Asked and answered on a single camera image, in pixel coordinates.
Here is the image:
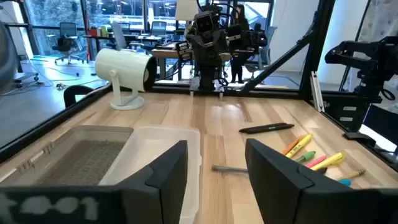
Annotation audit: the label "black aluminium table frame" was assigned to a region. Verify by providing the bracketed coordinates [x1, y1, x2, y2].
[0, 0, 398, 172]

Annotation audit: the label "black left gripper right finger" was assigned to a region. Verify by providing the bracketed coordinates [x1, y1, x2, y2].
[245, 138, 374, 224]

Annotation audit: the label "person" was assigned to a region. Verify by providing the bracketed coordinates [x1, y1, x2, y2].
[229, 4, 251, 84]

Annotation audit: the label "black marker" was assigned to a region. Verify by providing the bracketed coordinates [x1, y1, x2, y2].
[238, 122, 289, 133]
[245, 124, 295, 135]

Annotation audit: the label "clear plastic supply box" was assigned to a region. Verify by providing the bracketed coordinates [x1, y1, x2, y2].
[0, 125, 202, 224]

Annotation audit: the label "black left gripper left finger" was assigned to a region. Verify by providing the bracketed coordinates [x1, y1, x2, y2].
[119, 139, 189, 224]

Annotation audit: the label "pink pen blue cap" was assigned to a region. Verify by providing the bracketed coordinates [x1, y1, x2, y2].
[306, 154, 327, 169]

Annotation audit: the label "grey office chair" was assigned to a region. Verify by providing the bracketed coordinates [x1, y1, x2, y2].
[110, 22, 129, 50]
[248, 26, 277, 74]

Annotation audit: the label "yellow pencil pink eraser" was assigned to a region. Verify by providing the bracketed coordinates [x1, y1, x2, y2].
[338, 169, 366, 181]

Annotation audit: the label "black box white labels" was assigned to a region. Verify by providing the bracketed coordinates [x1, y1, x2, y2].
[323, 93, 383, 131]

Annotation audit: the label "grey pen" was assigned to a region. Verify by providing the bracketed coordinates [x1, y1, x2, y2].
[211, 164, 249, 174]

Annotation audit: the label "yellow highlighter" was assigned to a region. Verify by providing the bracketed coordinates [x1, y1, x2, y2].
[310, 151, 346, 172]
[285, 133, 313, 159]

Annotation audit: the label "orange pencil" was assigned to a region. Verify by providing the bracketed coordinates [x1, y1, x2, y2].
[282, 135, 304, 156]

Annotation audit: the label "black office chair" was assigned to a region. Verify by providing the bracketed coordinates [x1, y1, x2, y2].
[51, 21, 85, 65]

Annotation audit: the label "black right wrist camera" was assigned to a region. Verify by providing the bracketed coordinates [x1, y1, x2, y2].
[194, 11, 215, 35]

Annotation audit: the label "white cylindrical projector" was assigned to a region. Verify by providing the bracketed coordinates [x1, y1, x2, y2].
[95, 48, 158, 111]

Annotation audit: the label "black machine on stand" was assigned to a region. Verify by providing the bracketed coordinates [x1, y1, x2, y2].
[325, 35, 398, 101]

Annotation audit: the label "white metal bracket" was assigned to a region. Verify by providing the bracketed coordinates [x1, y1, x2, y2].
[310, 71, 325, 113]

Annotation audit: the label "black curved chair back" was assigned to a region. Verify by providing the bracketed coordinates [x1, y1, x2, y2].
[63, 85, 94, 108]

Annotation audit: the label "wooden desk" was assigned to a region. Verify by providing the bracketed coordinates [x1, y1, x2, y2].
[151, 48, 233, 80]

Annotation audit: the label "green pen with clip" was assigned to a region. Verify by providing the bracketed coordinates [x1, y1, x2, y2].
[295, 151, 317, 164]

